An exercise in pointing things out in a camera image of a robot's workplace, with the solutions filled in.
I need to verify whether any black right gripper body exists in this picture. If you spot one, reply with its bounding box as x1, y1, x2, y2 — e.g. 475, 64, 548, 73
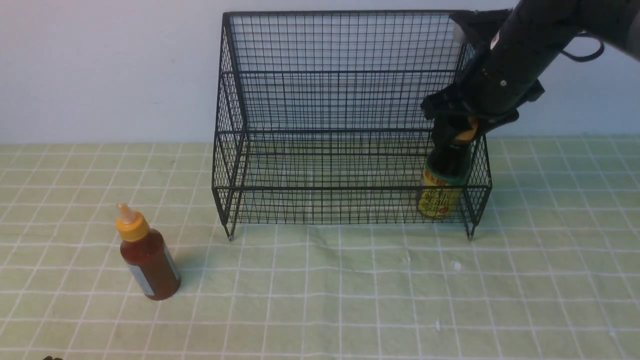
420, 10, 545, 146

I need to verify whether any dark sauce bottle yellow label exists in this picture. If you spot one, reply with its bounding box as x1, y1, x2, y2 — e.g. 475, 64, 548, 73
416, 117, 478, 219

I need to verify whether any red sauce bottle yellow cap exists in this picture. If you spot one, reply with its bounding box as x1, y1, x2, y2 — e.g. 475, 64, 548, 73
115, 202, 182, 301

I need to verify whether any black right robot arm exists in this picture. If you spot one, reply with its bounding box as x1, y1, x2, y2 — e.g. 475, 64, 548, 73
421, 0, 640, 147

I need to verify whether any green checkered tablecloth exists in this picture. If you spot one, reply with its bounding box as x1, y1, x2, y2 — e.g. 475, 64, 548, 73
0, 136, 640, 360

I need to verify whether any black cable loop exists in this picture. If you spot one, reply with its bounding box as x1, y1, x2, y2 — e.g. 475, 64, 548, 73
560, 31, 606, 63

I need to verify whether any black wire mesh shelf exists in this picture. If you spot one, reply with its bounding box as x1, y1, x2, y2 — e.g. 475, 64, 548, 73
211, 10, 492, 240

